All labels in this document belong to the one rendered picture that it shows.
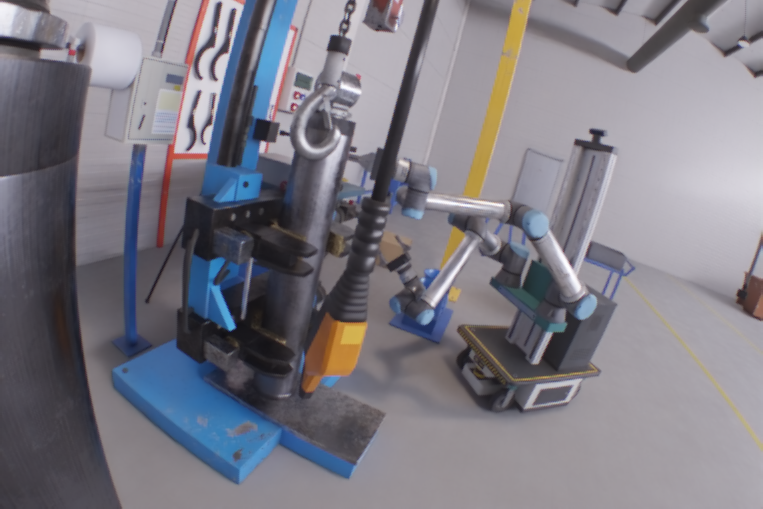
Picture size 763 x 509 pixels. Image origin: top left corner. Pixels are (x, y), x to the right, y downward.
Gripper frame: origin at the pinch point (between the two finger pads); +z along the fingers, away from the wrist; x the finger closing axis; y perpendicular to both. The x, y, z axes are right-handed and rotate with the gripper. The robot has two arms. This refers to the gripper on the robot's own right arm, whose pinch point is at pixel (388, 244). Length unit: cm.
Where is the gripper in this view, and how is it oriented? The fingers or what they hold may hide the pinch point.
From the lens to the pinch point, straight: 207.4
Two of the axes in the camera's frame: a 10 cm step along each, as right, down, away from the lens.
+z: -5.3, -8.4, 0.6
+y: -3.3, 1.4, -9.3
